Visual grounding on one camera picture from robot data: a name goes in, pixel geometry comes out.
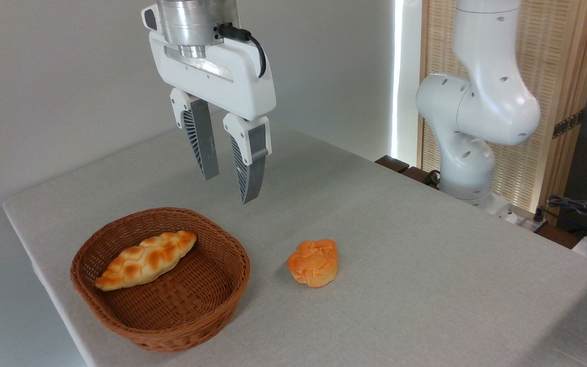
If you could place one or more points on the orange muffin bread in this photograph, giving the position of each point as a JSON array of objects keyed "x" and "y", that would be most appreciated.
[{"x": 314, "y": 262}]

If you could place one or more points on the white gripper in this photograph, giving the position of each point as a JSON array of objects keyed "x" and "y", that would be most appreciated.
[{"x": 232, "y": 76}]

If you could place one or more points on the dark brown wooden board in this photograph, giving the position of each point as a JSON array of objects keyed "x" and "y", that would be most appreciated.
[{"x": 558, "y": 235}]

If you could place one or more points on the braided golden bread loaf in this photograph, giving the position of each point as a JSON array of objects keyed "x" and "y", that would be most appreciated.
[{"x": 145, "y": 259}]

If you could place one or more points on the dark metal screen hinge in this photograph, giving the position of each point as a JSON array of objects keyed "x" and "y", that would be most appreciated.
[{"x": 568, "y": 123}]

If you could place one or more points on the wooden slatted folding screen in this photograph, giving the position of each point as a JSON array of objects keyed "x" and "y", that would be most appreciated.
[{"x": 558, "y": 61}]

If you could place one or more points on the white power strip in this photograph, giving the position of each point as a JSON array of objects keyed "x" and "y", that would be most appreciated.
[{"x": 525, "y": 218}]

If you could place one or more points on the brown wicker basket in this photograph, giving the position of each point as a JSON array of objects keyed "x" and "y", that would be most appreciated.
[{"x": 181, "y": 300}]

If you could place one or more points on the dark brown wooden block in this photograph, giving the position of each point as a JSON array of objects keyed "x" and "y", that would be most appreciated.
[
  {"x": 393, "y": 163},
  {"x": 418, "y": 176}
]

